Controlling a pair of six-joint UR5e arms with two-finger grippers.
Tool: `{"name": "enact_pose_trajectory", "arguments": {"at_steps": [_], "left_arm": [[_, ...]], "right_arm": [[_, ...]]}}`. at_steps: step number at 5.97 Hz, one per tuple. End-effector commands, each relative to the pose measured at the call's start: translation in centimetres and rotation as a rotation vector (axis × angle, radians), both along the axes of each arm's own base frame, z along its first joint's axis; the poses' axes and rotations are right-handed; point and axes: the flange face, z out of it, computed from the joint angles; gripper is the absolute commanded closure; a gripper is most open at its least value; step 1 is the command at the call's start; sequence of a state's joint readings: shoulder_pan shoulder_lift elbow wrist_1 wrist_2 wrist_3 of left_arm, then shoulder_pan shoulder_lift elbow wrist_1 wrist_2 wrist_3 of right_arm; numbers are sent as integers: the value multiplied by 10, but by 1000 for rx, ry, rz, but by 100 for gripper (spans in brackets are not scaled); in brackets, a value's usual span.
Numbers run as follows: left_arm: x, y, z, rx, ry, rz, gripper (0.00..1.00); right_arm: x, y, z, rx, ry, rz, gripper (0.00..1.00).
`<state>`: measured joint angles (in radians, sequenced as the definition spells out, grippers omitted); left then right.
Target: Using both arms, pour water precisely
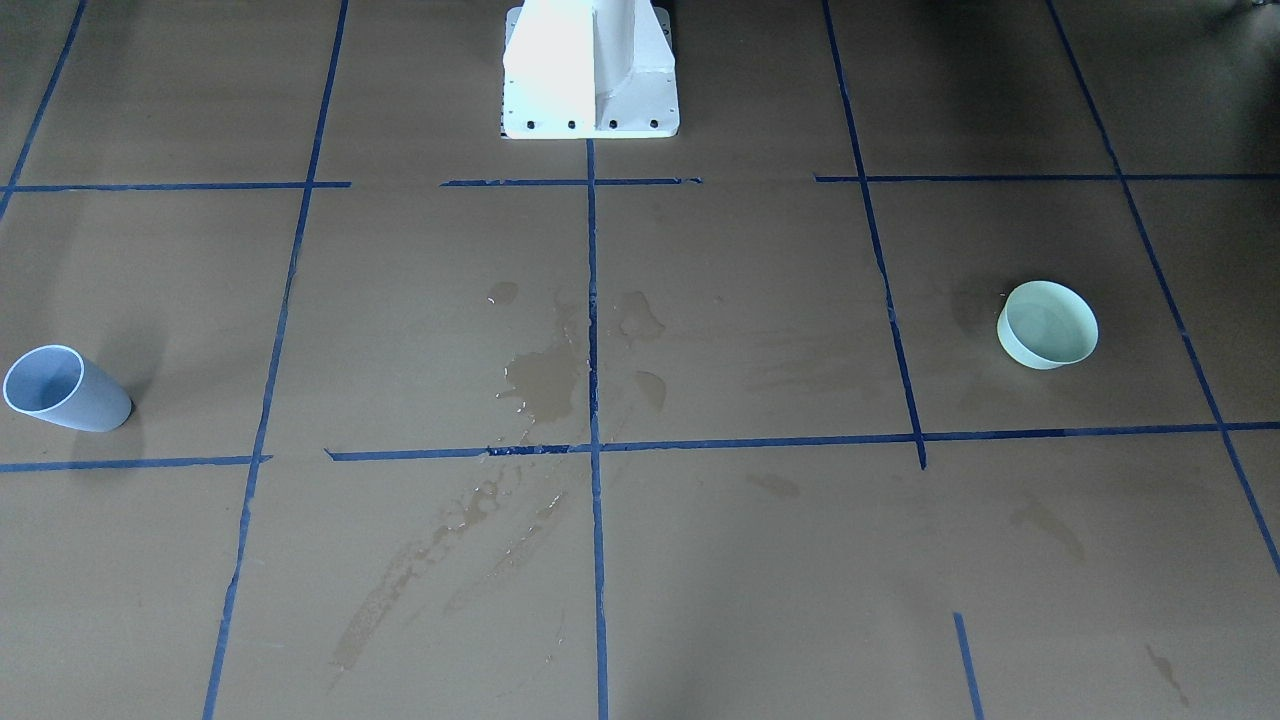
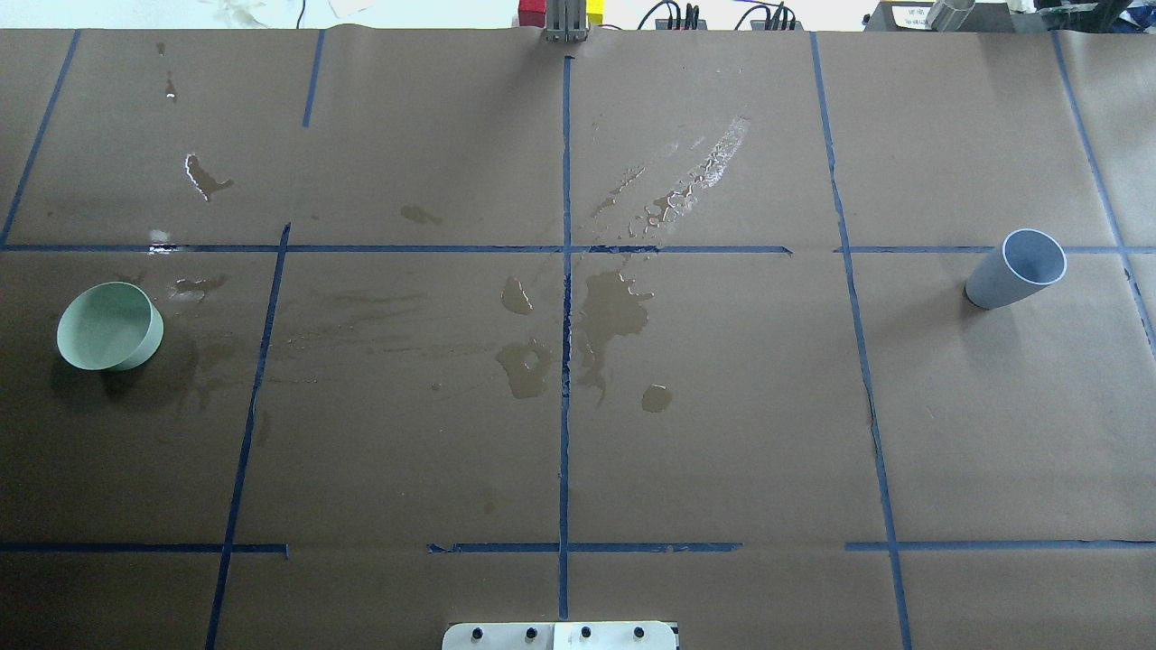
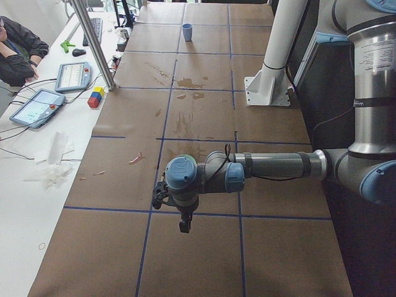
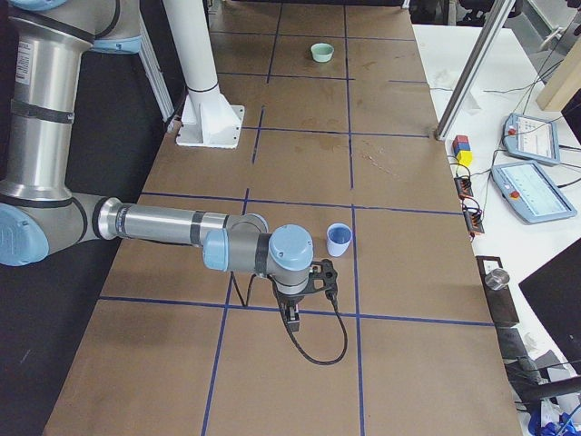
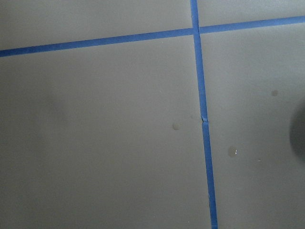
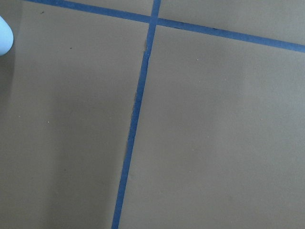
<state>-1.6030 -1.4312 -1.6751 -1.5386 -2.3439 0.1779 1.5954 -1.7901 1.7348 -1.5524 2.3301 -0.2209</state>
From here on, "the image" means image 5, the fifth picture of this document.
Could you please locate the brown paper table cover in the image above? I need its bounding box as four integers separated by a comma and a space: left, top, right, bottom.
0, 0, 305, 229

